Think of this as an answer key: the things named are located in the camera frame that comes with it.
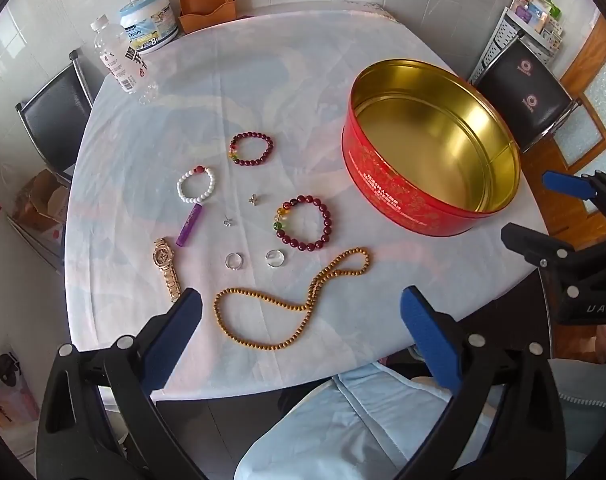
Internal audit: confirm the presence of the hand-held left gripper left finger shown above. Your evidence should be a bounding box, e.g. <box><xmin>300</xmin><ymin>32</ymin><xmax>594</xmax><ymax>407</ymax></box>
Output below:
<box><xmin>35</xmin><ymin>287</ymin><xmax>224</xmax><ymax>480</ymax></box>

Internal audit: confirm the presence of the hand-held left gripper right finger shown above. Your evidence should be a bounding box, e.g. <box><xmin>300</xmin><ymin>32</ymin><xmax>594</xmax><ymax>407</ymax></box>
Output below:
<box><xmin>393</xmin><ymin>285</ymin><xmax>576</xmax><ymax>480</ymax></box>

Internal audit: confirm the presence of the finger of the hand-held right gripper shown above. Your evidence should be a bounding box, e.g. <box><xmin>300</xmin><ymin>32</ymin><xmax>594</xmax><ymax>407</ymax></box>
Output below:
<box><xmin>542</xmin><ymin>170</ymin><xmax>606</xmax><ymax>233</ymax></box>
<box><xmin>500</xmin><ymin>222</ymin><xmax>606</xmax><ymax>301</ymax></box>

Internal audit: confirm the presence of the round red gold tin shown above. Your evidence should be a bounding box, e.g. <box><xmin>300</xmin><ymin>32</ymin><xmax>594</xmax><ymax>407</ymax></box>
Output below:
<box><xmin>341</xmin><ymin>59</ymin><xmax>522</xmax><ymax>237</ymax></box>

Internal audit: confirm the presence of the person's right hand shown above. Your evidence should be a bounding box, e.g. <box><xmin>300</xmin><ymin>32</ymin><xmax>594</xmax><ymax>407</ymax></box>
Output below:
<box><xmin>590</xmin><ymin>323</ymin><xmax>606</xmax><ymax>363</ymax></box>

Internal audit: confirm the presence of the rose gold wristwatch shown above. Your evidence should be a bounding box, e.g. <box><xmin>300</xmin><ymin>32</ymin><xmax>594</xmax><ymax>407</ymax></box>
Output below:
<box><xmin>152</xmin><ymin>237</ymin><xmax>183</xmax><ymax>303</ymax></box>

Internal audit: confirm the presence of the black chair with round logos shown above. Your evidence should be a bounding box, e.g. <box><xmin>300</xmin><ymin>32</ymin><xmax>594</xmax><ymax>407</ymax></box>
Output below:
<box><xmin>470</xmin><ymin>35</ymin><xmax>581</xmax><ymax>153</ymax></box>

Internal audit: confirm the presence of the purple tube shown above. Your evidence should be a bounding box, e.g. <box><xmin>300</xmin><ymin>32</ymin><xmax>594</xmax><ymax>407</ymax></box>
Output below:
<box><xmin>176</xmin><ymin>202</ymin><xmax>204</xmax><ymax>248</ymax></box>

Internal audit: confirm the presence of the wooden door with frosted glass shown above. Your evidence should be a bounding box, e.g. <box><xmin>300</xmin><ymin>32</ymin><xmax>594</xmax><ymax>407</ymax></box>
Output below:
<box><xmin>520</xmin><ymin>12</ymin><xmax>606</xmax><ymax>251</ymax></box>

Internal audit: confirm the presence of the person's light blue clothing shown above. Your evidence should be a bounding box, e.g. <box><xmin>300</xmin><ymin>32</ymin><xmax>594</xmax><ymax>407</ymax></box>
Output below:
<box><xmin>233</xmin><ymin>360</ymin><xmax>606</xmax><ymax>480</ymax></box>

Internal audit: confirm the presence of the white plastic rack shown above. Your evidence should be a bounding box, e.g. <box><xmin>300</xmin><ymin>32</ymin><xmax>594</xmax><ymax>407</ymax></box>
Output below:
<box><xmin>468</xmin><ymin>6</ymin><xmax>564</xmax><ymax>83</ymax></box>

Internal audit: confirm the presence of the pink bag with black bow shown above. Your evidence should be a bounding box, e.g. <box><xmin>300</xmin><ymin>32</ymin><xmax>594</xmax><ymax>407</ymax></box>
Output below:
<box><xmin>0</xmin><ymin>344</ymin><xmax>40</xmax><ymax>428</ymax></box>

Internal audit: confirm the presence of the cardboard box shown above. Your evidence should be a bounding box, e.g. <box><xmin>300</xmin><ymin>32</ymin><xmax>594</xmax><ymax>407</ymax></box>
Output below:
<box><xmin>10</xmin><ymin>169</ymin><xmax>70</xmax><ymax>233</ymax></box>

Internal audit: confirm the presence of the pale printed tablecloth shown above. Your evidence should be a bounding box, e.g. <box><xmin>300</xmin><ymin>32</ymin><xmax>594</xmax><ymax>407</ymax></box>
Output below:
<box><xmin>63</xmin><ymin>1</ymin><xmax>566</xmax><ymax>401</ymax></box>

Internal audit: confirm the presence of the clear plastic water bottle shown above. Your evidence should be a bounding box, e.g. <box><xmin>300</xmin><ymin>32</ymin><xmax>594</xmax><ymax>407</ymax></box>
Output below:
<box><xmin>89</xmin><ymin>14</ymin><xmax>160</xmax><ymax>106</ymax></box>

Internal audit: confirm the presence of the white plastic tub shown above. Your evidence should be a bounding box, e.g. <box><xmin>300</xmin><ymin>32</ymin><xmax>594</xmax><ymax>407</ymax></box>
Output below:
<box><xmin>119</xmin><ymin>0</ymin><xmax>180</xmax><ymax>56</ymax></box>

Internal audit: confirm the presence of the orange plastic holder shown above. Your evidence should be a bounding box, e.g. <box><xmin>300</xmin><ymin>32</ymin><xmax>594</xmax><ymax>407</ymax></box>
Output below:
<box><xmin>178</xmin><ymin>0</ymin><xmax>239</xmax><ymax>35</ymax></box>

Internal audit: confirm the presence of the brown wooden bead necklace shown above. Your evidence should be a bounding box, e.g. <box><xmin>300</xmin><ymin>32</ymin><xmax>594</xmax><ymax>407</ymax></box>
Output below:
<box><xmin>213</xmin><ymin>246</ymin><xmax>371</xmax><ymax>352</ymax></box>

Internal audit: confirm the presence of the white bead bracelet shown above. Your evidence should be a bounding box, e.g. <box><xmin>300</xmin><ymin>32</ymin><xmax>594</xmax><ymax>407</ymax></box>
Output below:
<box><xmin>177</xmin><ymin>165</ymin><xmax>219</xmax><ymax>204</ymax></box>

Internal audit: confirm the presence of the large dark red bead bracelet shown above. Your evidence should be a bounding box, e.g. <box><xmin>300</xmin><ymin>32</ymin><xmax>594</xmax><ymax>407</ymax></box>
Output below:
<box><xmin>272</xmin><ymin>195</ymin><xmax>334</xmax><ymax>258</ymax></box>

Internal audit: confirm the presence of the black chair with metal frame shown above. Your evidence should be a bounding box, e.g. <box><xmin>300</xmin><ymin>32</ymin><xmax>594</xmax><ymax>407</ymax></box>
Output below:
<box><xmin>15</xmin><ymin>49</ymin><xmax>96</xmax><ymax>186</ymax></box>

